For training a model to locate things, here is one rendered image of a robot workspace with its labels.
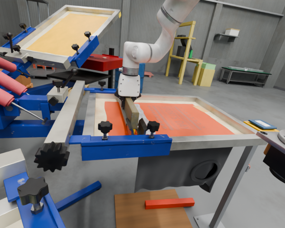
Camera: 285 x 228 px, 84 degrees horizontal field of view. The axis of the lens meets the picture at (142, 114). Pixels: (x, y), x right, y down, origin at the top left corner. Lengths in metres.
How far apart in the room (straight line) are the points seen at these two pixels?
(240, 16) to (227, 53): 1.67
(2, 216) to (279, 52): 10.78
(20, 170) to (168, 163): 0.55
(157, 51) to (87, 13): 1.26
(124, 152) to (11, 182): 0.29
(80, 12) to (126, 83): 1.28
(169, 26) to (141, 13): 7.49
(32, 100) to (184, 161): 0.71
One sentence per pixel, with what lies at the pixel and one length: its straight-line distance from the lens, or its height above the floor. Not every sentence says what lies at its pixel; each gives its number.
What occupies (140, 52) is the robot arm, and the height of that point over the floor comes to 1.27.
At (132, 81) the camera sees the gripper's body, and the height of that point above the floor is 1.14.
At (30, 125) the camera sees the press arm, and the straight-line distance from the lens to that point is 0.84.
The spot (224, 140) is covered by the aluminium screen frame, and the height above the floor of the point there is 0.99.
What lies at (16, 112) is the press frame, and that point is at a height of 0.99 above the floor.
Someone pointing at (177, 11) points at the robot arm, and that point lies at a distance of 0.58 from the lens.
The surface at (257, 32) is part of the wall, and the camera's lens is 10.65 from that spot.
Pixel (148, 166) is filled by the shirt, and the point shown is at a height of 0.82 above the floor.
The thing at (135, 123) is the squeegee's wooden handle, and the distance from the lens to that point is 0.63.
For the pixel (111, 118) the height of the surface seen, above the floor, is 0.96.
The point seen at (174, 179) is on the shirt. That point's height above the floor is 0.70.
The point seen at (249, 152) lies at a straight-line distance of 1.18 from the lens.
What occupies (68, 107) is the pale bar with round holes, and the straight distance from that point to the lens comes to 0.68.
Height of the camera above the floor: 1.30
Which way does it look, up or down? 24 degrees down
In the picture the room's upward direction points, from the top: 8 degrees clockwise
